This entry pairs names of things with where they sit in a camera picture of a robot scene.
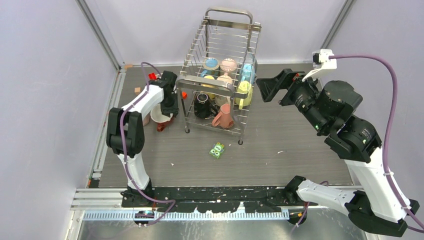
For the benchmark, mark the red block tower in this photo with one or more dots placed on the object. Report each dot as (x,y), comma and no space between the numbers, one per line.
(152,76)

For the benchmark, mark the green owl toy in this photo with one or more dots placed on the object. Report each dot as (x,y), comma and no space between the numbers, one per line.
(217,150)

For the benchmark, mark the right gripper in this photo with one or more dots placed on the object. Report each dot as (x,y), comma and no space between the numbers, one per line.
(286,78)

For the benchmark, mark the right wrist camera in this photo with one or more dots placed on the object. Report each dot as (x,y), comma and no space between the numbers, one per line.
(322,64)

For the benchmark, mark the wooden cube block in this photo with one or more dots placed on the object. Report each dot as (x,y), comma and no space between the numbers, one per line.
(137,90)

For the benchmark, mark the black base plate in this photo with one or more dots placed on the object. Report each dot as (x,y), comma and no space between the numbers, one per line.
(218,199)

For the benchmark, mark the blue upside-down cup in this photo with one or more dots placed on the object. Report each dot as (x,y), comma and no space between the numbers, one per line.
(210,67)

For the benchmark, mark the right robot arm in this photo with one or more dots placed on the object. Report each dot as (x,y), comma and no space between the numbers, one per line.
(374,209)

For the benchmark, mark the light blue mug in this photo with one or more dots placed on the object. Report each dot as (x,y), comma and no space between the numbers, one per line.
(246,74)

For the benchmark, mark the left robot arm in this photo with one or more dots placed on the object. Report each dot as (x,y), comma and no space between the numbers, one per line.
(125,131)

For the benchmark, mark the pink upside-down cup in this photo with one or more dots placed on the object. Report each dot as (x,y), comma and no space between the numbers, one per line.
(228,65)

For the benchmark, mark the salmon pink mug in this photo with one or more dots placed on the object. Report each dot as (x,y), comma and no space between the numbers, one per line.
(223,118)

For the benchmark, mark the yellow cup lower tier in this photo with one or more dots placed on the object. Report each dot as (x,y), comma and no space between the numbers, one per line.
(211,95)

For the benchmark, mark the light pink mug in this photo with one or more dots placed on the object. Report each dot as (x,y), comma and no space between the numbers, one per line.
(146,120)

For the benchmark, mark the dark red mug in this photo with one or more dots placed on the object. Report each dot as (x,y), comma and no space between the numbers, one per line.
(161,120)

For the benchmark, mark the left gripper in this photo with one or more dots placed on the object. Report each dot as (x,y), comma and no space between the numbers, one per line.
(173,109)

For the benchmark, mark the yellow mug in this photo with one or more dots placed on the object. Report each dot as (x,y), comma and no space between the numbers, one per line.
(244,87)

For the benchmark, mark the metal dish rack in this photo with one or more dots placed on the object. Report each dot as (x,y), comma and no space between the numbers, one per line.
(222,33)

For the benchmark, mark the black mug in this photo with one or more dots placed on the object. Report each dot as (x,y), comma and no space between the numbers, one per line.
(203,107)

